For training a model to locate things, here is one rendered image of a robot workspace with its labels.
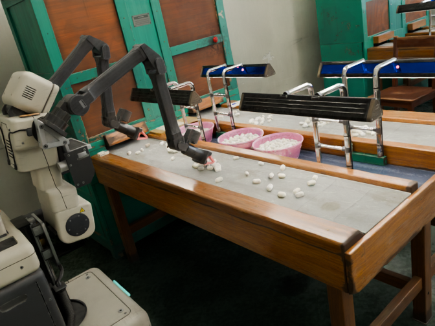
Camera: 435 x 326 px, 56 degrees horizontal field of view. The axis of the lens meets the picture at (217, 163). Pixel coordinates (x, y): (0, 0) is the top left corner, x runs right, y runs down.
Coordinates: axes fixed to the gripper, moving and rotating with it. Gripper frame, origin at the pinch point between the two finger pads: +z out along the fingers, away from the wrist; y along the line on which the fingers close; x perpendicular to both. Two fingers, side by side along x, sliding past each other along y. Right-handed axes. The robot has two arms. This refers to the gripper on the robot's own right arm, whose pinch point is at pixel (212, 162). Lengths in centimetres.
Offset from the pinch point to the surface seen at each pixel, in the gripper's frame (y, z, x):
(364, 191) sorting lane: -79, 7, -3
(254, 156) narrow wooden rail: -16.4, 10.1, -8.9
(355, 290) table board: -95, -11, 31
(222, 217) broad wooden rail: -36.6, -16.5, 24.3
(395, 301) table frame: -88, 41, 32
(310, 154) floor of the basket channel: -27, 37, -22
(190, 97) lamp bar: 9.9, -19.8, -25.4
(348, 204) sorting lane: -79, -1, 4
